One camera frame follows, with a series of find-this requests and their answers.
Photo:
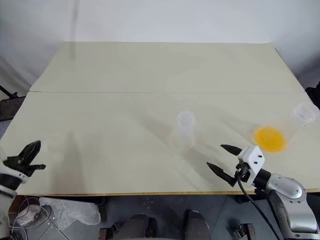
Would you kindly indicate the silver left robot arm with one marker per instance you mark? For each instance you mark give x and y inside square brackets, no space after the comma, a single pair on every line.
[6,190]

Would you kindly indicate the crumpled clear plastic bag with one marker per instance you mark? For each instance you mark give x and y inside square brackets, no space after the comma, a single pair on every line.
[72,212]

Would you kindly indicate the black floor clamp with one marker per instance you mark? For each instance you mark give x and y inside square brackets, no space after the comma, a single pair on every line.
[107,233]
[243,231]

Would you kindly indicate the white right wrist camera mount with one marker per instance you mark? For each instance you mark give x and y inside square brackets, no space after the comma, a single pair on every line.
[255,160]

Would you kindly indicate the clear plastic cup, upright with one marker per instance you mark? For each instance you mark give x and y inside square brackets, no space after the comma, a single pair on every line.
[185,132]

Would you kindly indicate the clear cup with orange liquid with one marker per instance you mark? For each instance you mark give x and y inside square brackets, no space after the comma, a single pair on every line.
[270,138]

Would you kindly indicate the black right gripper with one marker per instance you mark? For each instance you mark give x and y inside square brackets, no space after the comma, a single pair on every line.
[243,172]

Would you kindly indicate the black equipment block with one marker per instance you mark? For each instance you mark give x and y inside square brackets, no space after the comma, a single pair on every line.
[313,95]

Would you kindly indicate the grey metal base plate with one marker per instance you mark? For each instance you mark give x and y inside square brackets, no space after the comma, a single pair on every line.
[47,228]

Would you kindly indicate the black metal stand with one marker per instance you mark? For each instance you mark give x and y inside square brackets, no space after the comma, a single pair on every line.
[8,105]

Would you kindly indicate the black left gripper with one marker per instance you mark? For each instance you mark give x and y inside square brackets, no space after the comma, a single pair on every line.
[17,163]

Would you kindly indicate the dark rounded shape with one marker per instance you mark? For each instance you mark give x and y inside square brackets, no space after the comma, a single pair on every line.
[197,225]
[140,227]

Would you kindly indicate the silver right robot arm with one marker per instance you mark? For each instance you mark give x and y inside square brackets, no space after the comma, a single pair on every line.
[287,197]

